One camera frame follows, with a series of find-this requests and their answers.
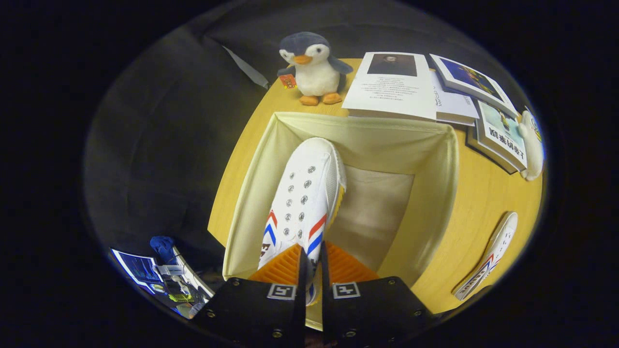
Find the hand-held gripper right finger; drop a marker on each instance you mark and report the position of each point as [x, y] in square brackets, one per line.
[372, 314]

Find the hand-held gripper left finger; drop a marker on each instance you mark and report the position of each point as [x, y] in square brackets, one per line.
[251, 314]

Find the cream fabric storage box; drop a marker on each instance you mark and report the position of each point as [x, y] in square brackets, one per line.
[377, 212]

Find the white canvas shoe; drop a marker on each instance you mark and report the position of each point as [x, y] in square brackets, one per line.
[304, 193]
[488, 256]

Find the blue cloth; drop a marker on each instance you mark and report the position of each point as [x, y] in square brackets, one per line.
[162, 246]

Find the computer monitor screen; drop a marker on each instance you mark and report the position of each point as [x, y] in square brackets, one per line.
[138, 268]

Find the book with pale sky cover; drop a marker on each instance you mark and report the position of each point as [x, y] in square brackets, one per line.
[503, 137]

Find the white book with portrait cover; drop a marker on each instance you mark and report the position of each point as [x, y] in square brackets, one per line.
[391, 92]

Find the plain white book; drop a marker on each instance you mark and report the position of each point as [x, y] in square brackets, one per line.
[452, 104]

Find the white duck plush toy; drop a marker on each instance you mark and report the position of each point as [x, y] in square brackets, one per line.
[532, 150]

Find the grey penguin plush toy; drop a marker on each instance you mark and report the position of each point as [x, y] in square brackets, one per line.
[316, 72]

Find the book with blue picture cover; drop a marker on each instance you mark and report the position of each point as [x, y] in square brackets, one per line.
[471, 79]

